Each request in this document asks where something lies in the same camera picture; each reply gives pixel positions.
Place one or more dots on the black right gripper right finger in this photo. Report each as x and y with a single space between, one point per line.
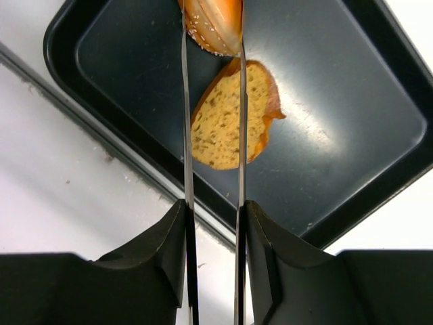
293 282

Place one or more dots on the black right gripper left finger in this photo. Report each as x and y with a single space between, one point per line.
140 282

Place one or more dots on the glossy orange bun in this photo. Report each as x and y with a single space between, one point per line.
215 25

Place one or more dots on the stainless steel tongs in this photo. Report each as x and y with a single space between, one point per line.
241 220

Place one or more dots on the left seeded bread slice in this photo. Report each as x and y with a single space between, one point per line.
215 124

